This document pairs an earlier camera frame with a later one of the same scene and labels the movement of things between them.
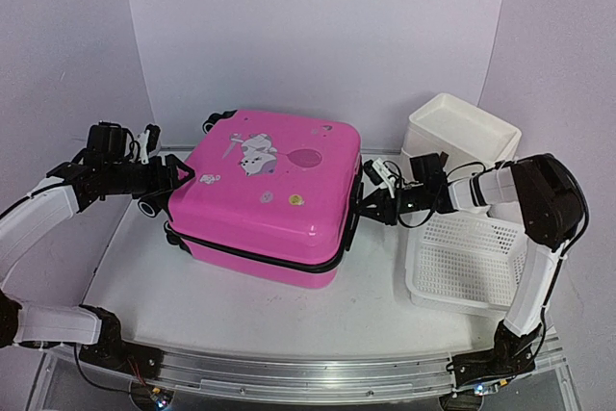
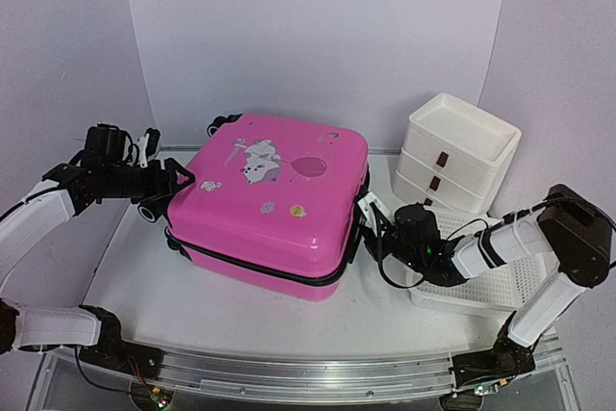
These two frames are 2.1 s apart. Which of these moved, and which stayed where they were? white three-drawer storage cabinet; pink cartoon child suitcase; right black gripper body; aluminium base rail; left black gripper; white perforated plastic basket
Moved: right black gripper body; pink cartoon child suitcase
Stayed: white perforated plastic basket; white three-drawer storage cabinet; left black gripper; aluminium base rail
